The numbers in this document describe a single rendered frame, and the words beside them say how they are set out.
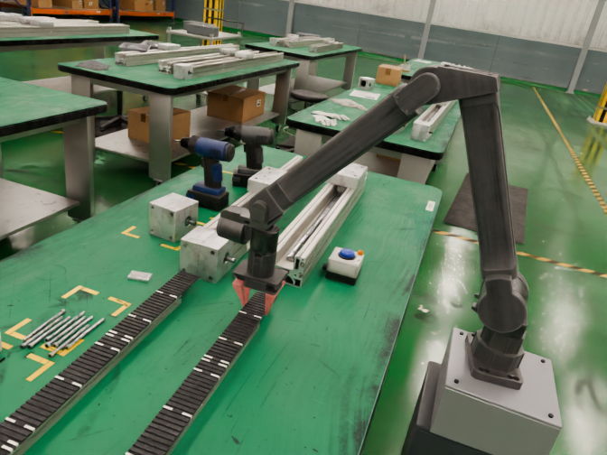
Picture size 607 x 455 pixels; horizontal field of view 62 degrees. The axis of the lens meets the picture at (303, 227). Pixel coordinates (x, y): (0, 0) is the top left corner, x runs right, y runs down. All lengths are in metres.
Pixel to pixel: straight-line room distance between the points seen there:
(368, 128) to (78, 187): 2.38
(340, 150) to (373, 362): 0.45
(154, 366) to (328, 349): 0.35
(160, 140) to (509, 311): 3.05
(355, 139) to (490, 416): 0.51
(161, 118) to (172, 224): 2.26
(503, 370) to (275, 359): 0.42
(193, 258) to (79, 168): 1.85
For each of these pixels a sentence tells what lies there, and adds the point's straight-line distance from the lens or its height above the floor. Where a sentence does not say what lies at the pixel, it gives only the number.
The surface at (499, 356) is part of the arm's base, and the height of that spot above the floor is 0.93.
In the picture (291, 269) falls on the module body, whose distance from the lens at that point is 1.26.
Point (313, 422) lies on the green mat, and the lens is 0.94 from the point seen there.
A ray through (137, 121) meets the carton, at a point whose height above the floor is 0.37.
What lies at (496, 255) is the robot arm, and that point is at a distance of 0.89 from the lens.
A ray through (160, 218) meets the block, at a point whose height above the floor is 0.84.
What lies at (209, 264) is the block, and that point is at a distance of 1.23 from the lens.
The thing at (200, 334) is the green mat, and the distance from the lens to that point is 1.09.
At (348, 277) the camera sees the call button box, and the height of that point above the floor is 0.80.
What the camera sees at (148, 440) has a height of 0.81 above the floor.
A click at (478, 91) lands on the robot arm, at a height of 1.35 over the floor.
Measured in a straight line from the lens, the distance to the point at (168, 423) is 0.87.
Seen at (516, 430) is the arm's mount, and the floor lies 0.85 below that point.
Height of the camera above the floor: 1.44
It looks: 25 degrees down
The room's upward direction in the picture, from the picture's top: 9 degrees clockwise
